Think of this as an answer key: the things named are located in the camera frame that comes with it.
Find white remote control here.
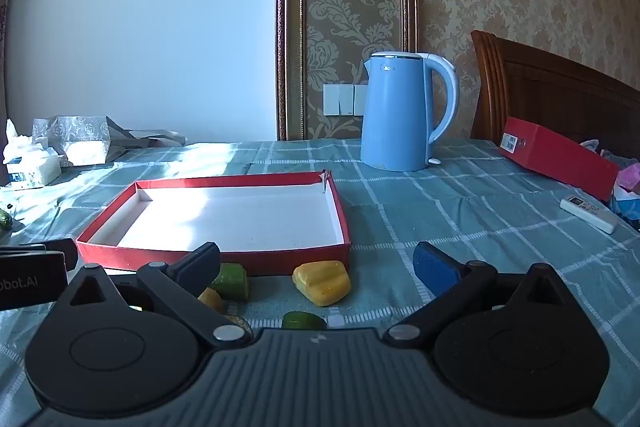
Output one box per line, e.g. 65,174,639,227
560,195,620,235

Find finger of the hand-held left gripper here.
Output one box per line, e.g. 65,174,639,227
0,238,79,272

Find wooden chair back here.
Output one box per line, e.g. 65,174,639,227
470,30,640,148

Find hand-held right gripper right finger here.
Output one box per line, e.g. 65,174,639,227
383,241,577,351

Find silver patterned gift bag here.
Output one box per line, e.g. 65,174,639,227
31,115,115,166

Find clear plastic bag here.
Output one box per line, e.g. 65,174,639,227
580,138,640,170

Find white wall switch panel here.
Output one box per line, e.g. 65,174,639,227
322,83,368,116

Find blue electric kettle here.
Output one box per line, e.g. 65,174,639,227
361,52,460,172

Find shallow red cardboard box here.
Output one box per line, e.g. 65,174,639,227
75,170,352,278

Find small yellow-brown round fruit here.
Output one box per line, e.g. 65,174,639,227
197,288,225,314

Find closed red cardboard box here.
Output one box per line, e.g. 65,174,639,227
499,117,621,202

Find white tissue box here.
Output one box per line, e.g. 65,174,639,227
2,119,62,190

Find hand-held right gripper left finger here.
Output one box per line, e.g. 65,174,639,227
59,241,253,351

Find pink plastic bag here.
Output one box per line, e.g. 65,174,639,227
611,159,640,200

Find brown curtain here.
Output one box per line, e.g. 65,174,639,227
0,0,31,118

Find yellow bell pepper piece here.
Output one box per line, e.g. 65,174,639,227
292,260,352,307

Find green checked cloth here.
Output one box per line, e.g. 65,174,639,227
0,138,640,427

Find green cucumber piece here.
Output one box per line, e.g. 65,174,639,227
210,263,249,301

